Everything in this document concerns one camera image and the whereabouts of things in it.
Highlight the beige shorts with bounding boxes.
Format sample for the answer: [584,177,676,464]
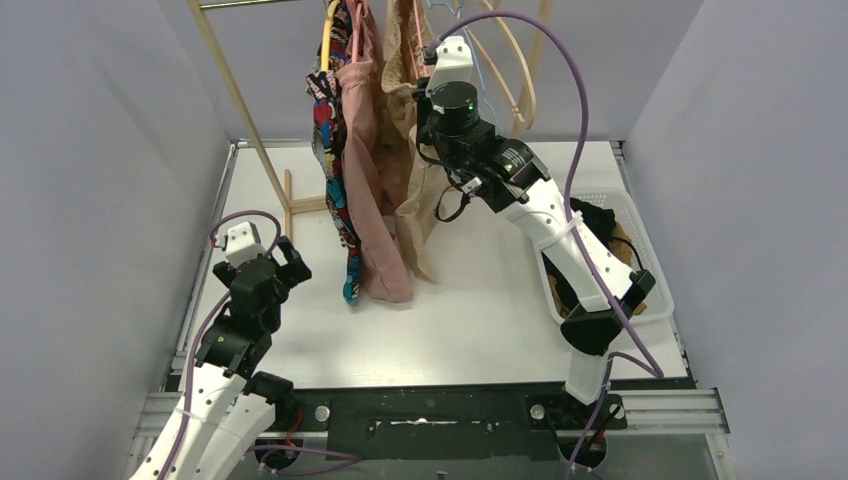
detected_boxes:
[380,1,448,282]

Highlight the beige wooden hanger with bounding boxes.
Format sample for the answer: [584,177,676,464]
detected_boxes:
[466,18,542,137]

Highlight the blue hanger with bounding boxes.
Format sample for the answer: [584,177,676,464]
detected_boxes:
[425,0,501,128]

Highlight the black shorts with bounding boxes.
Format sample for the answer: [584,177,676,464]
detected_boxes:
[569,198,617,249]

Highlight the tan brown shorts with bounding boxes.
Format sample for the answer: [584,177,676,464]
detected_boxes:
[543,220,643,319]

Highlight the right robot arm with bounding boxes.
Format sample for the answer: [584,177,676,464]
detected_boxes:
[413,78,656,427]

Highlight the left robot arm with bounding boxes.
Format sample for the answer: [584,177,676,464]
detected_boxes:
[132,236,312,479]

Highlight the pink shorts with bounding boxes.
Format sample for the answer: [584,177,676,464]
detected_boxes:
[337,1,413,303]

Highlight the colourful comic print shorts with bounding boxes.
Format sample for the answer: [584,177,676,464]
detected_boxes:
[306,1,362,306]

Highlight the yellow hanger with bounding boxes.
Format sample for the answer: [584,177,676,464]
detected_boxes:
[319,0,342,71]

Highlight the wooden clothes rack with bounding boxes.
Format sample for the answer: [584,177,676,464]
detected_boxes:
[186,0,556,240]

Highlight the white plastic basket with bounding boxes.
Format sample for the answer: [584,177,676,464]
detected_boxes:
[572,187,674,327]

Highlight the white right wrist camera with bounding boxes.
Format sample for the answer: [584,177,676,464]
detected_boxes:
[424,35,474,97]

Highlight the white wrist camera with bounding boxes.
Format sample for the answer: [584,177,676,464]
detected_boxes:
[424,35,474,97]
[219,221,266,268]

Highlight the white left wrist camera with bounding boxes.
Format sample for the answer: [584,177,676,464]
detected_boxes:
[219,221,266,268]

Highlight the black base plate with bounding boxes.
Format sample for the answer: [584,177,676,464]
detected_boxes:
[259,382,628,461]

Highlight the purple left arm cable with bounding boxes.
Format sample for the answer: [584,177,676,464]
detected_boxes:
[155,209,362,480]

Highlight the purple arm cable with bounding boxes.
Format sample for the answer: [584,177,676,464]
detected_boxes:
[155,209,362,480]
[433,9,665,480]

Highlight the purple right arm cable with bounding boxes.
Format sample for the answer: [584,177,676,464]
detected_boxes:
[433,9,665,480]

